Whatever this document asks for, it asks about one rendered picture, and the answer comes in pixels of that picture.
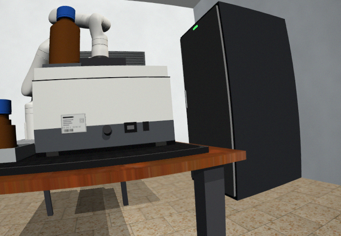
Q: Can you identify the white and grey benchtop instrument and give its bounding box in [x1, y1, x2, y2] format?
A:
[32, 58, 176, 158]

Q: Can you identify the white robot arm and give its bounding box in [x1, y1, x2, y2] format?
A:
[21, 8, 111, 140]

